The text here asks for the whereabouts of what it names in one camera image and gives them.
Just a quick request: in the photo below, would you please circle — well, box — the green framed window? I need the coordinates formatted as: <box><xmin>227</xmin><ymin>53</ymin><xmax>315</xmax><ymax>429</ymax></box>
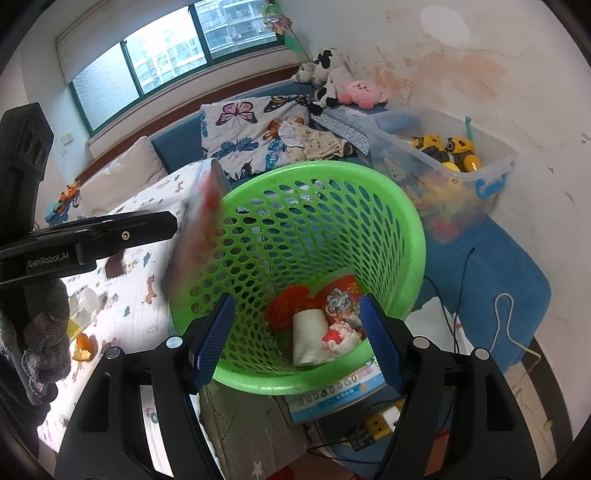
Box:
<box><xmin>55</xmin><ymin>0</ymin><xmax>284</xmax><ymax>137</ymax></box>

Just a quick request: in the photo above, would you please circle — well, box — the clear plastic cup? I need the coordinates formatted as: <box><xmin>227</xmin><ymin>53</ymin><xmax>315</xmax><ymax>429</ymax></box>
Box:
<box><xmin>76</xmin><ymin>288</ymin><xmax>107</xmax><ymax>319</ymax></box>

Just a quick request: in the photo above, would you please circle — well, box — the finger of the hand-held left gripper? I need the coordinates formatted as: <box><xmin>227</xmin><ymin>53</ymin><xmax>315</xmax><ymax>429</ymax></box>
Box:
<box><xmin>46</xmin><ymin>211</ymin><xmax>179</xmax><ymax>263</ymax></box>

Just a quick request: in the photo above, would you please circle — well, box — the person's left hand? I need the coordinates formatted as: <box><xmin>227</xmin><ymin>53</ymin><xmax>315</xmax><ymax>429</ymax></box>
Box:
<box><xmin>0</xmin><ymin>278</ymin><xmax>72</xmax><ymax>407</ymax></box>

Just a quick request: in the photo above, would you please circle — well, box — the blue cushion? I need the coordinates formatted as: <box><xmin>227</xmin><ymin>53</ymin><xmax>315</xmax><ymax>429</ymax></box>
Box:
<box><xmin>416</xmin><ymin>217</ymin><xmax>552</xmax><ymax>374</ymax></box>

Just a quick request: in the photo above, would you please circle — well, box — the blue dotted cloth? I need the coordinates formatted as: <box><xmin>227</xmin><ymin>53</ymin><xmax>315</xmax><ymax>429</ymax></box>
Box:
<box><xmin>310</xmin><ymin>106</ymin><xmax>375</xmax><ymax>155</ymax></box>

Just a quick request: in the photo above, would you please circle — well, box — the cow plush toy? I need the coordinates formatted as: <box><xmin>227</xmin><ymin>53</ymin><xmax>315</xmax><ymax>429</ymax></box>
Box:
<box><xmin>295</xmin><ymin>48</ymin><xmax>356</xmax><ymax>116</ymax></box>

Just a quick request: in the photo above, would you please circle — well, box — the green plastic basket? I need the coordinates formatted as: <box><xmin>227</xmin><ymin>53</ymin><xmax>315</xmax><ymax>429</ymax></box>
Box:
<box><xmin>168</xmin><ymin>160</ymin><xmax>426</xmax><ymax>397</ymax></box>

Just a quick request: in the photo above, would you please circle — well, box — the white red wrapper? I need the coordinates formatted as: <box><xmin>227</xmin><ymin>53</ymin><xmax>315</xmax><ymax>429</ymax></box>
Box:
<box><xmin>322</xmin><ymin>320</ymin><xmax>363</xmax><ymax>358</ymax></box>

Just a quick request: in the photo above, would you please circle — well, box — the grey quilted cloth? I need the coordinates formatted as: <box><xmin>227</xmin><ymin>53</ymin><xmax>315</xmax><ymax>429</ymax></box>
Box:
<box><xmin>198</xmin><ymin>383</ymin><xmax>315</xmax><ymax>480</ymax></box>

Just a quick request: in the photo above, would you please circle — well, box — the blue picture book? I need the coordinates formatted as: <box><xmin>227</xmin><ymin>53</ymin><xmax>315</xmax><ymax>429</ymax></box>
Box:
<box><xmin>284</xmin><ymin>360</ymin><xmax>402</xmax><ymax>425</ymax></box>

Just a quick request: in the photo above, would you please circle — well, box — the clear storage bin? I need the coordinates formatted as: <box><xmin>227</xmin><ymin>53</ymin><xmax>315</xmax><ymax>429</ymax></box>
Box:
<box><xmin>367</xmin><ymin>107</ymin><xmax>518</xmax><ymax>243</ymax></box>

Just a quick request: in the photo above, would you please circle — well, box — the dark brown wrapper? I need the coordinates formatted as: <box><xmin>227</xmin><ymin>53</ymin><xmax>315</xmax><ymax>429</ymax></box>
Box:
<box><xmin>105</xmin><ymin>249</ymin><xmax>127</xmax><ymax>280</ymax></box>

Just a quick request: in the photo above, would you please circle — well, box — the yellow white power strip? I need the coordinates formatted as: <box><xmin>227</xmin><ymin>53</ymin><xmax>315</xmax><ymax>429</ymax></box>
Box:
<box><xmin>346</xmin><ymin>406</ymin><xmax>402</xmax><ymax>453</ymax></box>

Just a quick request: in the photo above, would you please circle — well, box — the green white drink carton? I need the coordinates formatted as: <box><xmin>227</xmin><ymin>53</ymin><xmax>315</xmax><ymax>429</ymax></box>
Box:
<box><xmin>67</xmin><ymin>314</ymin><xmax>88</xmax><ymax>344</ymax></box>

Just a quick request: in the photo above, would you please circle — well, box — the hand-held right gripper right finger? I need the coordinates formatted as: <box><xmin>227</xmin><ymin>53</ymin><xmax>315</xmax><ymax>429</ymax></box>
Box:
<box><xmin>359</xmin><ymin>294</ymin><xmax>541</xmax><ymax>480</ymax></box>

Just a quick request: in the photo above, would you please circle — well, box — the large butterfly pillow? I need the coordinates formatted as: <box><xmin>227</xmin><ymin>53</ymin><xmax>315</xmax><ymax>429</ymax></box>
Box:
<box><xmin>199</xmin><ymin>95</ymin><xmax>315</xmax><ymax>185</ymax></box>

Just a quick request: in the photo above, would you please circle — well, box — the beige baby garment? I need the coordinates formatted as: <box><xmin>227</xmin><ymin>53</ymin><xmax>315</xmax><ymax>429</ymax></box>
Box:
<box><xmin>277</xmin><ymin>121</ymin><xmax>356</xmax><ymax>162</ymax></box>

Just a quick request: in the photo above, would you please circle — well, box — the black cable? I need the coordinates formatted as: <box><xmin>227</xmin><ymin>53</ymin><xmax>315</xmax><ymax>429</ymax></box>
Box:
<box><xmin>422</xmin><ymin>247</ymin><xmax>476</xmax><ymax>352</ymax></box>

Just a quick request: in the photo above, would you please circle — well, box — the orange peel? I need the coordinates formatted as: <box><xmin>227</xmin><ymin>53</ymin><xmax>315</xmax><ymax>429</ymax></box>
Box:
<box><xmin>71</xmin><ymin>332</ymin><xmax>95</xmax><ymax>361</ymax></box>

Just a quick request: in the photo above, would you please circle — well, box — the white cord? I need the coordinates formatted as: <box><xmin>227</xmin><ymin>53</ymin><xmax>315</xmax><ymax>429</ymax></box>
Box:
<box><xmin>489</xmin><ymin>293</ymin><xmax>541</xmax><ymax>365</ymax></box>

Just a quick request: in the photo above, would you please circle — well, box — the beige pillow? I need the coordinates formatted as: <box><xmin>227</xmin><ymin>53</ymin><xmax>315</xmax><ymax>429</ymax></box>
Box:
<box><xmin>76</xmin><ymin>136</ymin><xmax>169</xmax><ymax>217</ymax></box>

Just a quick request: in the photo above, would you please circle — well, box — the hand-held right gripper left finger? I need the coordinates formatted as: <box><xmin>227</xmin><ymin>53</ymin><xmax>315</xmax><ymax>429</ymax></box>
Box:
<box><xmin>54</xmin><ymin>293</ymin><xmax>236</xmax><ymax>480</ymax></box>

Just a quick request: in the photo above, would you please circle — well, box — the colourful pinwheel decoration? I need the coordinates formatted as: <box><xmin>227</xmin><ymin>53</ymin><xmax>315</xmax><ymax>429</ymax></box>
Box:
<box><xmin>261</xmin><ymin>0</ymin><xmax>312</xmax><ymax>61</ymax></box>

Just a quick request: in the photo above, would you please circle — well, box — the white paper cup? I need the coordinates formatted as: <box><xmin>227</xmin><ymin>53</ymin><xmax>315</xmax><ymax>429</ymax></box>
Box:
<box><xmin>292</xmin><ymin>310</ymin><xmax>331</xmax><ymax>367</ymax></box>

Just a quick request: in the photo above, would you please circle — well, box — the pink snack packet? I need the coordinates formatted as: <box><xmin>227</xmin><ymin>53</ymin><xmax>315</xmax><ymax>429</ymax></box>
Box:
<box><xmin>161</xmin><ymin>159</ymin><xmax>232</xmax><ymax>301</ymax></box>

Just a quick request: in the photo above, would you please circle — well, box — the pink plush toy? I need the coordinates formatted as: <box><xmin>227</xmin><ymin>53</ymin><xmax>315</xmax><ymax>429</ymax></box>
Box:
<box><xmin>341</xmin><ymin>79</ymin><xmax>389</xmax><ymax>110</ymax></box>

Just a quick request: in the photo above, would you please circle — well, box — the yellow toy truck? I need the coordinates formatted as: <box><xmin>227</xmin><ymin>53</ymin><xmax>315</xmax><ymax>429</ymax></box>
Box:
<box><xmin>443</xmin><ymin>136</ymin><xmax>485</xmax><ymax>174</ymax></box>
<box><xmin>411</xmin><ymin>134</ymin><xmax>451</xmax><ymax>162</ymax></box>

